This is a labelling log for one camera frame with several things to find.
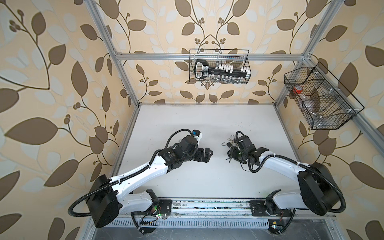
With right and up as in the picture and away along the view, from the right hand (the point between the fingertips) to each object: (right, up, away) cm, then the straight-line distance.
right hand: (231, 155), depth 89 cm
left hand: (-15, +5, -13) cm, 21 cm away
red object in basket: (+40, +40, -1) cm, 56 cm away
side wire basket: (+44, +31, -14) cm, 56 cm away
